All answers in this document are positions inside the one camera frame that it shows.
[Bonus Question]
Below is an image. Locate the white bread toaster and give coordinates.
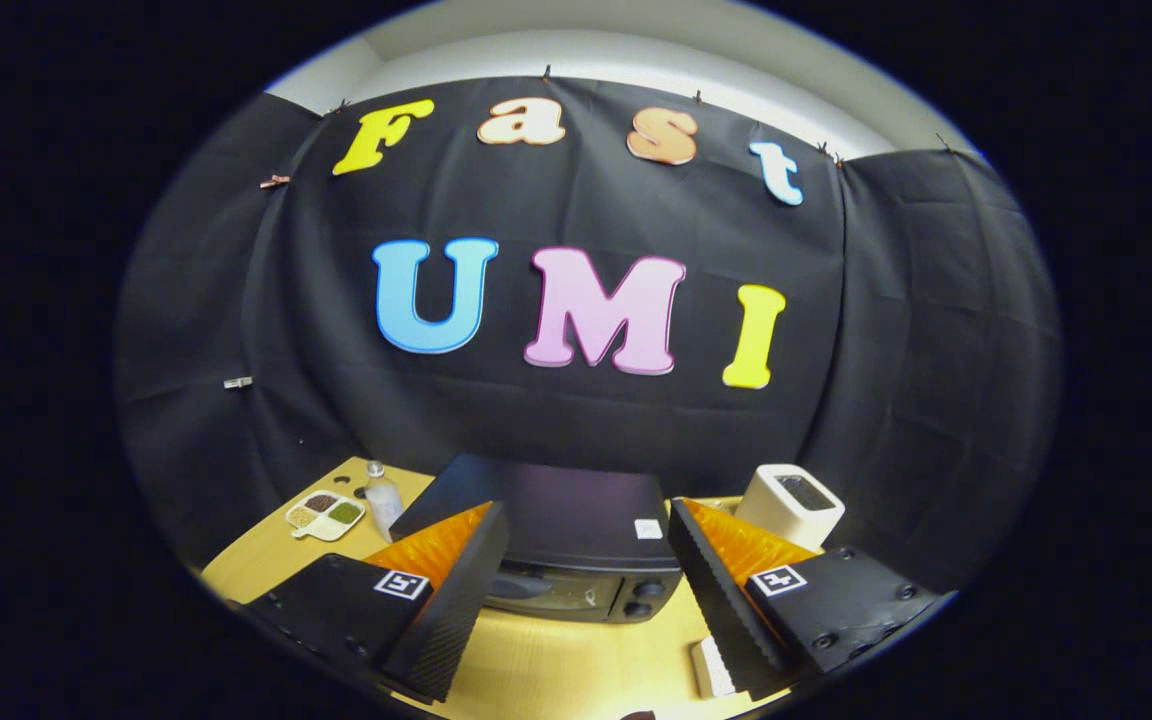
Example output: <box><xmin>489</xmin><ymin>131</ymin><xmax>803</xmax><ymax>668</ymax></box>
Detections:
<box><xmin>733</xmin><ymin>463</ymin><xmax>846</xmax><ymax>553</ymax></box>

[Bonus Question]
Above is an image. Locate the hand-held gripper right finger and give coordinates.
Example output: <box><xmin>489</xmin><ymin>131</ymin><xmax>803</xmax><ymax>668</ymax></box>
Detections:
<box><xmin>668</xmin><ymin>497</ymin><xmax>942</xmax><ymax>701</ymax></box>

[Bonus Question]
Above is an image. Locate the clear plastic bottle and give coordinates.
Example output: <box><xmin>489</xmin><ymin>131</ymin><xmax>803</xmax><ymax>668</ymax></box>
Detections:
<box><xmin>364</xmin><ymin>460</ymin><xmax>405</xmax><ymax>542</ymax></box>

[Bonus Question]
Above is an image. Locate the black toaster oven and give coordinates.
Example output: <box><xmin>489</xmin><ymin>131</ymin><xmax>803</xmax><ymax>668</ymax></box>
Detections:
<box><xmin>388</xmin><ymin>453</ymin><xmax>685</xmax><ymax>625</ymax></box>

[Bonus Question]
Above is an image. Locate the white divided condiment dish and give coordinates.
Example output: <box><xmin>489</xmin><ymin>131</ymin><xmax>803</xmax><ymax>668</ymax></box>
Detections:
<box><xmin>284</xmin><ymin>490</ymin><xmax>368</xmax><ymax>543</ymax></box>

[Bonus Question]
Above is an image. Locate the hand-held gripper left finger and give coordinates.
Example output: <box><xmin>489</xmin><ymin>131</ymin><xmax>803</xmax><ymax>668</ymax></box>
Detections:
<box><xmin>244</xmin><ymin>500</ymin><xmax>511</xmax><ymax>704</ymax></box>

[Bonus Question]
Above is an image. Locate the white rectangular dish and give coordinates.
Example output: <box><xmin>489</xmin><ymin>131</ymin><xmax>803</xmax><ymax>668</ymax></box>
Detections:
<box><xmin>691</xmin><ymin>636</ymin><xmax>738</xmax><ymax>699</ymax></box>

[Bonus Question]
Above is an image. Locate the black backdrop cloth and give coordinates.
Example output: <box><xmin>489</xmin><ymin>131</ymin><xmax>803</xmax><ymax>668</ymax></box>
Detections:
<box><xmin>114</xmin><ymin>75</ymin><xmax>1065</xmax><ymax>601</ymax></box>

